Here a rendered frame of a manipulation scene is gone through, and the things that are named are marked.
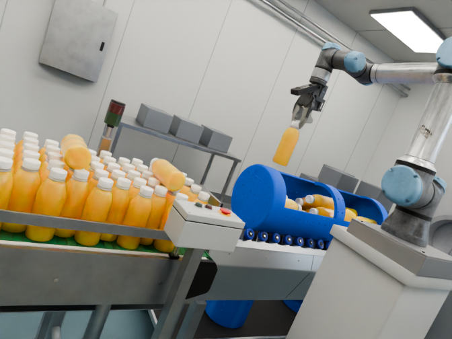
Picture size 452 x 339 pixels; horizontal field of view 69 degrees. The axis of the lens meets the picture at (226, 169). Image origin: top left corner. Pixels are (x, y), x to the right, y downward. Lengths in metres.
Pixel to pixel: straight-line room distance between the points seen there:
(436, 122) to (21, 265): 1.20
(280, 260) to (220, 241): 0.58
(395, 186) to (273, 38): 4.33
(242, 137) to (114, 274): 4.34
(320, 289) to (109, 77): 3.68
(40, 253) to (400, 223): 1.08
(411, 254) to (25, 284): 1.06
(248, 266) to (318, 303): 0.30
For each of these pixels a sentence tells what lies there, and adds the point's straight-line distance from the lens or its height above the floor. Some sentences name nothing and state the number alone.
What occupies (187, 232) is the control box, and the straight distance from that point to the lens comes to 0.91.
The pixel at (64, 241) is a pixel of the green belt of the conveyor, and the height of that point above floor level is 0.90.
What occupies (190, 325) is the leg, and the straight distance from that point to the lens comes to 1.51.
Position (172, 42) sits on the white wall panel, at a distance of 4.59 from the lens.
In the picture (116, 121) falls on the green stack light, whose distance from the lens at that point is 1.44.
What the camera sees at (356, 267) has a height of 1.06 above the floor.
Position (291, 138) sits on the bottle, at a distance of 1.41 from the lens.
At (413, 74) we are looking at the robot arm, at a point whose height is 1.75.
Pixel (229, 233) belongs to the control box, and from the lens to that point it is 0.98.
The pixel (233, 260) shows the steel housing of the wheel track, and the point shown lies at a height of 0.86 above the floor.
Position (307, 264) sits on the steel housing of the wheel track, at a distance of 1.66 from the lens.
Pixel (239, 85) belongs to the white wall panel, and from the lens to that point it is 5.02.
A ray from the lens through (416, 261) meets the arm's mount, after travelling 1.14.
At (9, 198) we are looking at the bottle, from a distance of 0.96.
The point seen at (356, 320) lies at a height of 0.92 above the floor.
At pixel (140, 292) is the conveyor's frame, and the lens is 1.12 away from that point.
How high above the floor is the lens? 1.38
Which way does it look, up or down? 9 degrees down
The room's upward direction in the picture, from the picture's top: 22 degrees clockwise
